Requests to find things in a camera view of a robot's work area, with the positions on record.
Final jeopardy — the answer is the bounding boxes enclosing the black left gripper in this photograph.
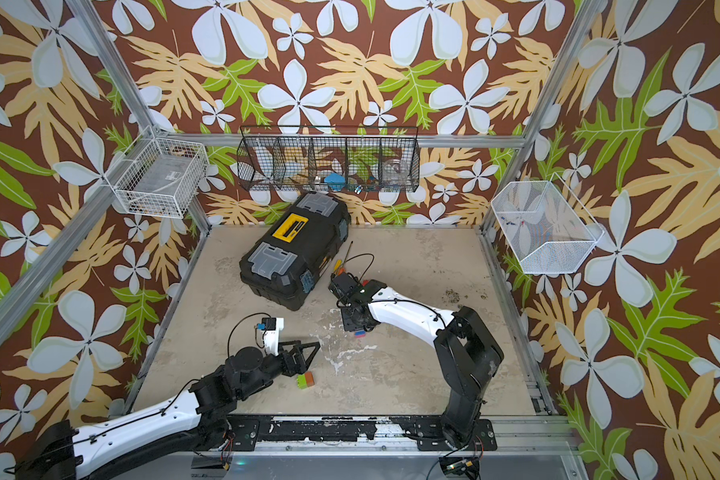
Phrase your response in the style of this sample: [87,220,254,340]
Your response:
[238,336,319,399]

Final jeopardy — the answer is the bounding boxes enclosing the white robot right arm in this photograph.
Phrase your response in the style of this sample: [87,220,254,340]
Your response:
[329,272,504,448]

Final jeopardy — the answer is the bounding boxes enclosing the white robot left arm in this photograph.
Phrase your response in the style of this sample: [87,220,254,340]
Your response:
[6,340,320,479]

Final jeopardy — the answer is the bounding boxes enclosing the black toolbox with yellow label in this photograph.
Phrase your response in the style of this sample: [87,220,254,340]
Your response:
[239,192,350,311]

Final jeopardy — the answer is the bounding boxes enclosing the blue object in basket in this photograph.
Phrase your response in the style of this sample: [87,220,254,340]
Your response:
[324,173,346,191]

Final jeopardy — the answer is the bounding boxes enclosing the yellow handled screwdriver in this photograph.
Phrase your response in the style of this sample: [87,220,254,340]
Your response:
[333,242,353,275]

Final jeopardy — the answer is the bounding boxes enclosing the black mounting rail base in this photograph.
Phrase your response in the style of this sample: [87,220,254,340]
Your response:
[215,413,498,452]

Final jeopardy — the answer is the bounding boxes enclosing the black wire basket back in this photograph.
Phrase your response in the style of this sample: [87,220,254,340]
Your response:
[235,125,421,193]

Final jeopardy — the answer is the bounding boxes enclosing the white wire basket right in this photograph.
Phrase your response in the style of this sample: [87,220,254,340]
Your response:
[491,176,605,276]

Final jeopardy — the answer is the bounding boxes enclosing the white wire basket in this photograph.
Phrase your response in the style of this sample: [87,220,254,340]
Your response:
[491,176,605,276]
[109,127,209,219]

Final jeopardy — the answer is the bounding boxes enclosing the white wire basket left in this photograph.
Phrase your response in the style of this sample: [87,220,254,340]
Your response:
[109,127,209,219]

